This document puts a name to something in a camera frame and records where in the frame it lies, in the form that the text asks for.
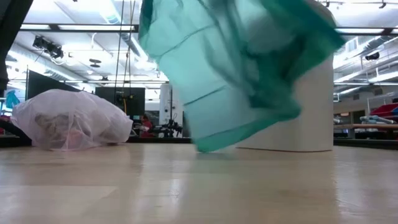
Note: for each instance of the teal trash bag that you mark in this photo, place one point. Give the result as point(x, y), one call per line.
point(217, 93)

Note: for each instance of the white plastic trash bin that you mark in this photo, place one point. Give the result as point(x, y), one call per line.
point(314, 118)

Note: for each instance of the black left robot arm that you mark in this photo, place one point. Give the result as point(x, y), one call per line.
point(12, 25)

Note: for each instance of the black tripod device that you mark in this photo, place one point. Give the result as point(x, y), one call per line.
point(169, 127)

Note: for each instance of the person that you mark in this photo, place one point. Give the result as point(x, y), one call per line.
point(146, 124)

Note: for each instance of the round ceiling sensor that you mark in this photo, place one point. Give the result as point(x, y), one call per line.
point(94, 61)

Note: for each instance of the dark partition panel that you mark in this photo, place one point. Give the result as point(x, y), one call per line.
point(40, 85)

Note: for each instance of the black ceiling spotlight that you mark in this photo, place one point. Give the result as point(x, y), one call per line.
point(49, 48)

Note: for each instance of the pale grey roll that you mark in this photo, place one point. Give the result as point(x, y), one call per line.
point(373, 119)

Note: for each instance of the red cloth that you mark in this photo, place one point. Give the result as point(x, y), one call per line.
point(387, 110)

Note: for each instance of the black aluminium table frame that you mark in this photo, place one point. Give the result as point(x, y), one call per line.
point(161, 140)

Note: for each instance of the black ceiling camera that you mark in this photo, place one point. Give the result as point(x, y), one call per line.
point(372, 56)

